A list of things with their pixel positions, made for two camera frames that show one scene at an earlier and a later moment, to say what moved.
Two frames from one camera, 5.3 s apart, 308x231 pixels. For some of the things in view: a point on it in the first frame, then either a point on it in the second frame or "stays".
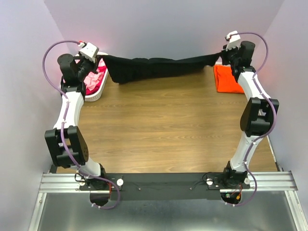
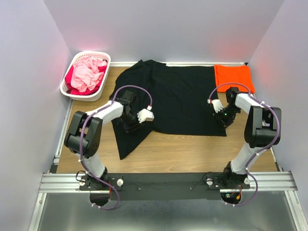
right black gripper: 224,52 -> 225,123
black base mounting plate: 168,186 stays
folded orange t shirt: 225,81 stays
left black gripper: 93,65 -> 136,126
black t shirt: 119,69 -> 180,96
